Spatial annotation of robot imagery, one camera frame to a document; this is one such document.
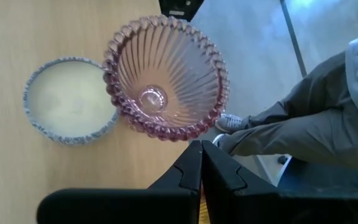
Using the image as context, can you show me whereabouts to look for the person's shoe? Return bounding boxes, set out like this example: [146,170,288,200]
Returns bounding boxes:
[214,113,252,134]

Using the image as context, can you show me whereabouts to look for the person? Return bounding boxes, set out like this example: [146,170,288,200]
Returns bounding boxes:
[212,28,358,174]

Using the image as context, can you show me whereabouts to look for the black front frame beam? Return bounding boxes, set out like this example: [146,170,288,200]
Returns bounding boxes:
[158,0,205,22]

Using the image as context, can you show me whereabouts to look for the white candle in patterned tin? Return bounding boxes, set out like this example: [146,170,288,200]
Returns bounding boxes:
[22,55,121,146]

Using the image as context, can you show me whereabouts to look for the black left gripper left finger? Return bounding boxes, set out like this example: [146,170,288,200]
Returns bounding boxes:
[37,139,203,224]

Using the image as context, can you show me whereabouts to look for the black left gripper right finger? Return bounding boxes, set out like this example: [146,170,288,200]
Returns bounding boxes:
[201,139,358,224]

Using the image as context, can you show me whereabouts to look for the dark chair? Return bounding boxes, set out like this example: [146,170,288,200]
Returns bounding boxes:
[277,154,358,194]

